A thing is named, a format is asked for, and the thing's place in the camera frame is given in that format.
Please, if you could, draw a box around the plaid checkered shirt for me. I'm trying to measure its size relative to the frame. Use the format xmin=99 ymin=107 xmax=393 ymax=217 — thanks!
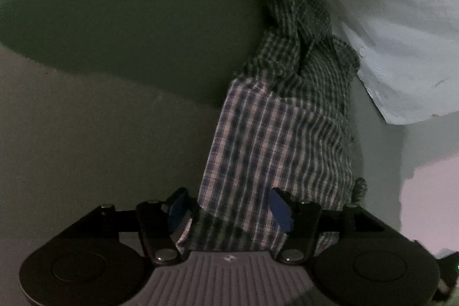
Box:
xmin=177 ymin=0 xmax=359 ymax=252

